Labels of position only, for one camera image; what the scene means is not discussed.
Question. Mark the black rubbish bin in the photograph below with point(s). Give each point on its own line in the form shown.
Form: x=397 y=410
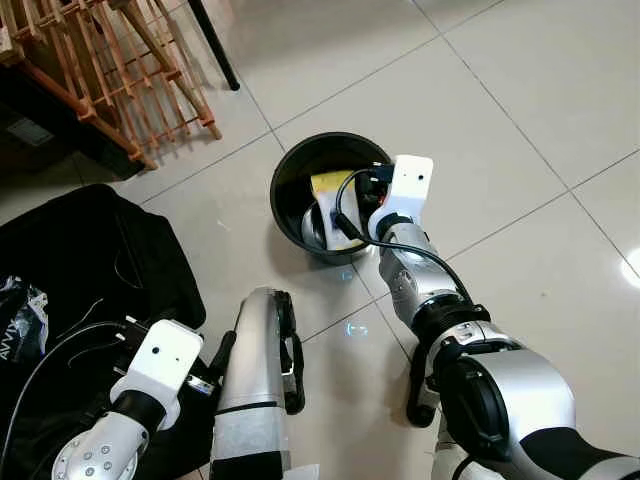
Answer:
x=300 y=165

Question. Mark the wooden slat rack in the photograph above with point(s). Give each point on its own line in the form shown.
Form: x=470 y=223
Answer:
x=100 y=60

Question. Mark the clear plastic trash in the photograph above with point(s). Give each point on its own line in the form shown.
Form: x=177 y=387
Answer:
x=315 y=232

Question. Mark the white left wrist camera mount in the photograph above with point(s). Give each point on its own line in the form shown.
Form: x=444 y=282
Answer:
x=160 y=360

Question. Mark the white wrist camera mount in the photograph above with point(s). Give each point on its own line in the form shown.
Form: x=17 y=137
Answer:
x=412 y=180
x=160 y=360

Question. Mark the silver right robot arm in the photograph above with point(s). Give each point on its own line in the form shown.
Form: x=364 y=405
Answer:
x=510 y=400

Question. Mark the black fabric bag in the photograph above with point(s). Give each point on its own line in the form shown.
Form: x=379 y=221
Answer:
x=80 y=260

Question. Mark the black pole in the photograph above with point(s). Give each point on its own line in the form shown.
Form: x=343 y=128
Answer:
x=215 y=50

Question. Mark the silver foil bag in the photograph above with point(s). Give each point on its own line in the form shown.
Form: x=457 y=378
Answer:
x=20 y=320

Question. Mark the yellow power bank package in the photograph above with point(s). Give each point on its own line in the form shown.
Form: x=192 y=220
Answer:
x=330 y=185

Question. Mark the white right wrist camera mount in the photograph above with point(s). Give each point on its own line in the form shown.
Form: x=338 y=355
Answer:
x=412 y=180

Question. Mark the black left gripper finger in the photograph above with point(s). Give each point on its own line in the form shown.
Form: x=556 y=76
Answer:
x=224 y=355

